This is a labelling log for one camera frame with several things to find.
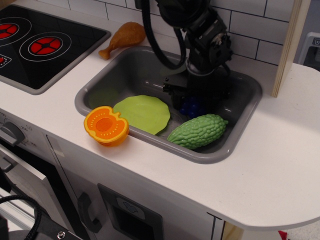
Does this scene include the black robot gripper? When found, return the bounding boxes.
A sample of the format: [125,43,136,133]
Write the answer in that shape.
[162,68,231,116]

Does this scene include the blue toy blueberries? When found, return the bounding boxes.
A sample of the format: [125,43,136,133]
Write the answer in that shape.
[179,96,207,119]

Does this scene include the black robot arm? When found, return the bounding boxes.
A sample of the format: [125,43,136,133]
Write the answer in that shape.
[135,0,233,119]

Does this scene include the light green plastic plate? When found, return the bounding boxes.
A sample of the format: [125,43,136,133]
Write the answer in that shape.
[113,95,171,135]

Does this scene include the green toy bitter melon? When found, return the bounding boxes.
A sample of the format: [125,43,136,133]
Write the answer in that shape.
[167,114,229,150]

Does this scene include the brown toy chicken drumstick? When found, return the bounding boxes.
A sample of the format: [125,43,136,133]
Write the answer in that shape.
[98,21,146,60]

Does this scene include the orange toy pumpkin half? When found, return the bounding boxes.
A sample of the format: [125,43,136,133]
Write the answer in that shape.
[84,106,129,147]

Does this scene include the grey appliance in background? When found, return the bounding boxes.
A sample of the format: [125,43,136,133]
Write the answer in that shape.
[297,32,320,71]

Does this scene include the grey dishwasher panel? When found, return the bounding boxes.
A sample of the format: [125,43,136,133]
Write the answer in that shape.
[97,183,164,240]

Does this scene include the black toy stove top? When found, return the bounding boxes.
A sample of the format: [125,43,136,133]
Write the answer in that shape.
[0,4,111,95]

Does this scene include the grey oven knob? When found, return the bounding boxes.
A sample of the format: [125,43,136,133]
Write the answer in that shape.
[0,122,25,147]

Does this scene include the grey oven door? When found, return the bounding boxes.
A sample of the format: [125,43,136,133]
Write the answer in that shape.
[0,145,71,230]

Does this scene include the light wooden side post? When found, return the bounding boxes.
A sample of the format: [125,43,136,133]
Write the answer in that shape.
[270,0,311,98]

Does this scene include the grey cabinet door handle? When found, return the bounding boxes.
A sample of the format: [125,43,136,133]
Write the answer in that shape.
[77,192,102,233]

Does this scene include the black braided cable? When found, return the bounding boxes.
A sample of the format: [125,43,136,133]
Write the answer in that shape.
[0,195,42,240]

